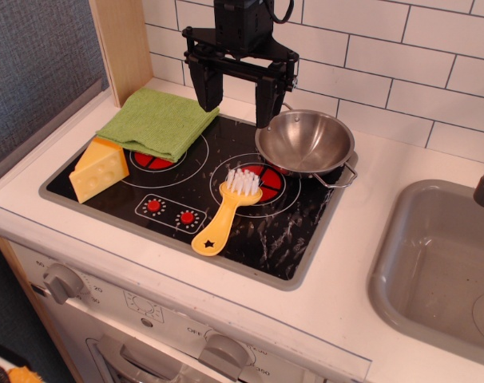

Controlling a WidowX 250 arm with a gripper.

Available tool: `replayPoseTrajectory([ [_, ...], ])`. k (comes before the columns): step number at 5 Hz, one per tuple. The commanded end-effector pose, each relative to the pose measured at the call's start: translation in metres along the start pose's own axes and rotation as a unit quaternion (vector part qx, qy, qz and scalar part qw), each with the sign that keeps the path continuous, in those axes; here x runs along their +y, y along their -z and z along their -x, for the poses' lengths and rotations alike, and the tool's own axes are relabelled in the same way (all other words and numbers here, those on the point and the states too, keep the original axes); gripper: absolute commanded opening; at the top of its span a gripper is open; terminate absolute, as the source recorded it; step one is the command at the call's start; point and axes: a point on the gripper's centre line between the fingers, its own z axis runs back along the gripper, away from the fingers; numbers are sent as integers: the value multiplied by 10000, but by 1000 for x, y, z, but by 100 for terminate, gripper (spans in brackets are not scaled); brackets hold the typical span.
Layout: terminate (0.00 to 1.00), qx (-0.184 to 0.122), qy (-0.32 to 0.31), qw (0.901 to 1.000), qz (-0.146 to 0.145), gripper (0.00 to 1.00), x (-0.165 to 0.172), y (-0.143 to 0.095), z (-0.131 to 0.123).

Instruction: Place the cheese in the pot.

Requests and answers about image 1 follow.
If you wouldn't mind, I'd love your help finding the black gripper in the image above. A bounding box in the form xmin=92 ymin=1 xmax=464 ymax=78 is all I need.
xmin=182 ymin=1 xmax=299 ymax=128

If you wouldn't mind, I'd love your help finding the yellow toy cheese wedge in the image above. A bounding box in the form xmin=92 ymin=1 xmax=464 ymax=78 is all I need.
xmin=69 ymin=137 xmax=129 ymax=203

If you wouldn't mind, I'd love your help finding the silver metal pot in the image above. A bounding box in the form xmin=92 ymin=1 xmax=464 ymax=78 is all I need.
xmin=255 ymin=108 xmax=358 ymax=189

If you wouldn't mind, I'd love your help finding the green folded cloth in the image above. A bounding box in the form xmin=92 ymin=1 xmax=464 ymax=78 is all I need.
xmin=97 ymin=88 xmax=220 ymax=163

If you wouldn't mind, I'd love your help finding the yellow dish brush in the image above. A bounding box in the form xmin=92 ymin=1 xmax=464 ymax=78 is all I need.
xmin=191 ymin=169 xmax=263 ymax=256

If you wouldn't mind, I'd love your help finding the grey left oven knob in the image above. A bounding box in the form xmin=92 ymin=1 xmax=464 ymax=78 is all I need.
xmin=43 ymin=263 xmax=84 ymax=305

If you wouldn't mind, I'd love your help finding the grey oven knob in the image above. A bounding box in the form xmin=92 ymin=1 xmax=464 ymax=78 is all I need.
xmin=43 ymin=263 xmax=84 ymax=305
xmin=198 ymin=334 xmax=249 ymax=381

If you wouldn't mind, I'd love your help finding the grey right oven knob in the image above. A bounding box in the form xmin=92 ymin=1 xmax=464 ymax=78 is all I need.
xmin=198 ymin=334 xmax=249 ymax=381

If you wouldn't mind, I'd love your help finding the grey sink basin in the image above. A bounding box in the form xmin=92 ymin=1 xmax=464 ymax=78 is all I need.
xmin=368 ymin=180 xmax=484 ymax=365

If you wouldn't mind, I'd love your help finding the orange object at corner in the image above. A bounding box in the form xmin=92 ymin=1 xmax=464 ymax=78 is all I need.
xmin=7 ymin=366 xmax=43 ymax=383

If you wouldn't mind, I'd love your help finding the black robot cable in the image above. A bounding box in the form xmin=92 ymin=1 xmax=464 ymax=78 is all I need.
xmin=265 ymin=0 xmax=296 ymax=24

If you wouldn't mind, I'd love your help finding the wooden side post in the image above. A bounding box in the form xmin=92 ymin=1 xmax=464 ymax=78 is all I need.
xmin=89 ymin=0 xmax=153 ymax=108

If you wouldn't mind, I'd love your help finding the grey oven door handle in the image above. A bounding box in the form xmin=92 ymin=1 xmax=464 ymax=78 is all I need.
xmin=97 ymin=335 xmax=181 ymax=382

